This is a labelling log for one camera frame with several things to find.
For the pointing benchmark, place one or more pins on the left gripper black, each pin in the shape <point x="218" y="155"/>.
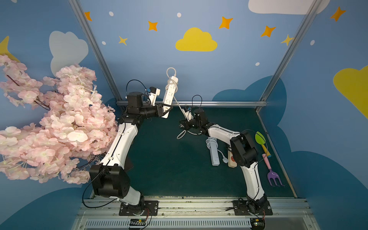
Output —
<point x="159" y="109"/>

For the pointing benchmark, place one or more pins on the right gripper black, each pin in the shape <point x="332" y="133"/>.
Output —
<point x="189" y="123"/>

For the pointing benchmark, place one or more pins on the white power strip usb ports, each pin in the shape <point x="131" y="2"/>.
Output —
<point x="170" y="89"/>

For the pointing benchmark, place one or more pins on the white power strip with cord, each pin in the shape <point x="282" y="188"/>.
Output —
<point x="212" y="145"/>

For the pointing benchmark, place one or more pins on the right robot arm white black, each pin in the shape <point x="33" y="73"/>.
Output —
<point x="242" y="147"/>

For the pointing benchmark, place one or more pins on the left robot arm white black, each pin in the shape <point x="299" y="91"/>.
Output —
<point x="109" y="178"/>

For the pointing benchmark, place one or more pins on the green yellow garden trowel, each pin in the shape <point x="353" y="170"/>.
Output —
<point x="260" y="139"/>

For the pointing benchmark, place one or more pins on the pink cherry blossom tree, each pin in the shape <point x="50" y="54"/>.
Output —
<point x="74" y="132"/>

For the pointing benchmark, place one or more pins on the purple pink garden fork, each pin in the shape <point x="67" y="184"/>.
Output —
<point x="273" y="177"/>

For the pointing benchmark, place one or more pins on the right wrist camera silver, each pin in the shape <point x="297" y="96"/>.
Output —
<point x="188" y="114"/>

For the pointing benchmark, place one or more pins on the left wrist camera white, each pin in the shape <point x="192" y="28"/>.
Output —
<point x="153" y="93"/>

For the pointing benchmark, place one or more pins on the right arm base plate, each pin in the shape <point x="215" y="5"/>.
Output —
<point x="246" y="208"/>

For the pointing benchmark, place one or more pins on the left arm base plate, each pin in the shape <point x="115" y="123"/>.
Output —
<point x="144" y="208"/>

